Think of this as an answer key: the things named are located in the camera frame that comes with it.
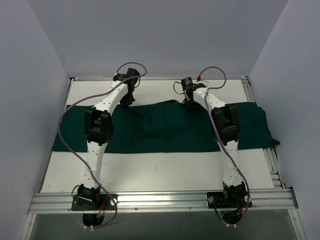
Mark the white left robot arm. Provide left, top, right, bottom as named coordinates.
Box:
left=77, top=68, right=140, bottom=210

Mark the aluminium frame rail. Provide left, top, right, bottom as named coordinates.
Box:
left=73, top=76, right=249, bottom=82
left=28, top=188, right=298, bottom=214

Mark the aluminium back frame rail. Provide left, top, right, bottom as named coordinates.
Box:
left=73, top=76, right=249, bottom=82

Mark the stainless steel instrument tray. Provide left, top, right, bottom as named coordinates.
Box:
left=155, top=99, right=180, bottom=104

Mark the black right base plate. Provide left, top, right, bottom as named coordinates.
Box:
left=206, top=190, right=247, bottom=209

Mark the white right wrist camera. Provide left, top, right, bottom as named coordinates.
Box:
left=196, top=75, right=209, bottom=88

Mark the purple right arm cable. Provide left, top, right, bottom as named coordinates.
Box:
left=197, top=66, right=253, bottom=226

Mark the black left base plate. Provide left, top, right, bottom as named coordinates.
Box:
left=71, top=193, right=118, bottom=211

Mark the dark green surgical cloth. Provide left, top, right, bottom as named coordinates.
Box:
left=51, top=101, right=281, bottom=153

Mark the aluminium front frame rail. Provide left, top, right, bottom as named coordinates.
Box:
left=28, top=188, right=298, bottom=214

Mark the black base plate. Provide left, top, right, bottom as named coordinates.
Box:
left=71, top=193, right=118, bottom=211
left=206, top=190, right=247, bottom=209

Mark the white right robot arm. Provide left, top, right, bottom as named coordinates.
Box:
left=180, top=77, right=246, bottom=207

